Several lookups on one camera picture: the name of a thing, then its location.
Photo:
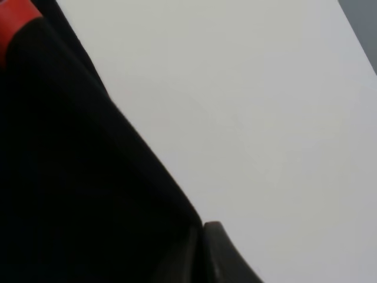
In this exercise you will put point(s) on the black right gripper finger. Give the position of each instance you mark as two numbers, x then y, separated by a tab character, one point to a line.
224	262

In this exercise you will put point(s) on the black printed t-shirt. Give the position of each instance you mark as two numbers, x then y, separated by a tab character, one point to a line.
83	197

